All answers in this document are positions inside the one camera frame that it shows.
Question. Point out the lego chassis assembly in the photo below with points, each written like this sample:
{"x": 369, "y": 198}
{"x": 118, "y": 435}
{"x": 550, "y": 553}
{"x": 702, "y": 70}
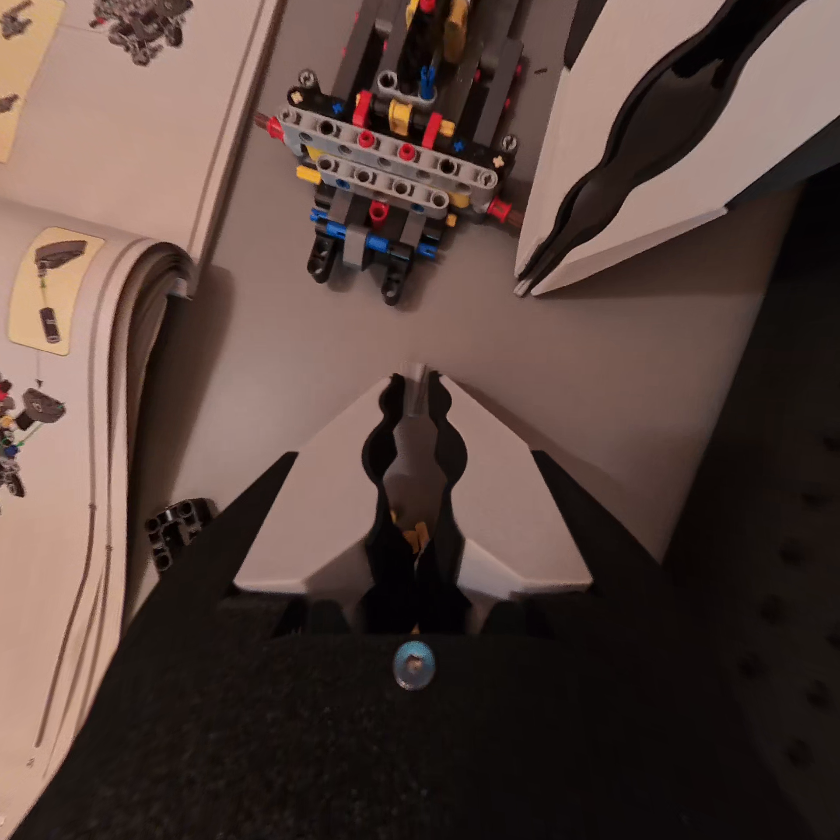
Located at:
{"x": 394, "y": 154}

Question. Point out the black lego connector piece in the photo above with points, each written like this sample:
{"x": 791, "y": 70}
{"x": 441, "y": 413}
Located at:
{"x": 177, "y": 525}

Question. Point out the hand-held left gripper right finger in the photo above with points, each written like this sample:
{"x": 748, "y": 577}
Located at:
{"x": 518, "y": 518}

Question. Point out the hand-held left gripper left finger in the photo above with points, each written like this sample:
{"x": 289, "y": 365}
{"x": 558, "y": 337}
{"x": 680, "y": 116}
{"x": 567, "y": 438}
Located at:
{"x": 308, "y": 518}

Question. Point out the black perforated pad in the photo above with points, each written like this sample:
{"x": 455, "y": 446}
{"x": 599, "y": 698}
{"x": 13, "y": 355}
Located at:
{"x": 774, "y": 525}

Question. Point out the lego instruction booklet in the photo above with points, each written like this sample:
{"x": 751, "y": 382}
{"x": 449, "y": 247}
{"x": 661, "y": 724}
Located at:
{"x": 98, "y": 164}

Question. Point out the pale grey lego pin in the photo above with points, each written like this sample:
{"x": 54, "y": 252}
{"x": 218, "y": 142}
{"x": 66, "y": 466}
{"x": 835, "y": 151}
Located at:
{"x": 417, "y": 390}

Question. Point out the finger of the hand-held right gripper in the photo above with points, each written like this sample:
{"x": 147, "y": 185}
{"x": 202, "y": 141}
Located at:
{"x": 754, "y": 144}
{"x": 590, "y": 98}

